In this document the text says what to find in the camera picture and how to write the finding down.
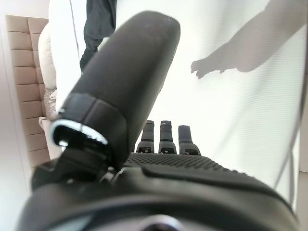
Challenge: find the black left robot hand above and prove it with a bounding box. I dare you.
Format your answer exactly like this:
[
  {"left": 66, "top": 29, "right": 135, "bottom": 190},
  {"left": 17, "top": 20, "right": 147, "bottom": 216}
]
[{"left": 18, "top": 11, "right": 300, "bottom": 231}]

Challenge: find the black garment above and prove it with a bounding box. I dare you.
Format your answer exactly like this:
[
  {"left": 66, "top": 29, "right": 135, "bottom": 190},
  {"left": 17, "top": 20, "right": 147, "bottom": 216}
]
[{"left": 79, "top": 0, "right": 118, "bottom": 72}]

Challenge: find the white duvet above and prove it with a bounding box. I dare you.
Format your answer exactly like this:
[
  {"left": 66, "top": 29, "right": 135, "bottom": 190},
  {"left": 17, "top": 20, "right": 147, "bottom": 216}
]
[{"left": 48, "top": 0, "right": 84, "bottom": 116}]

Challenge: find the beige pillow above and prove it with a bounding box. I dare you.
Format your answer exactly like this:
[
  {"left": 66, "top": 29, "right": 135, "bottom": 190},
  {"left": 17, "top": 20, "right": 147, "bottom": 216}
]
[{"left": 38, "top": 24, "right": 58, "bottom": 90}]

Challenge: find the patterned grey pillow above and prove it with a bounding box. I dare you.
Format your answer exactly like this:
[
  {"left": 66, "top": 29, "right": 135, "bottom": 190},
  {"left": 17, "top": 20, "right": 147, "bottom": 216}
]
[{"left": 42, "top": 86, "right": 60, "bottom": 120}]

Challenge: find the beige tufted headboard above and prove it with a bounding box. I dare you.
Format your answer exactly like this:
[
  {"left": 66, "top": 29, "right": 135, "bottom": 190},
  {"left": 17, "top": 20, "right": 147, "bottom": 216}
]
[{"left": 6, "top": 14, "right": 58, "bottom": 168}]

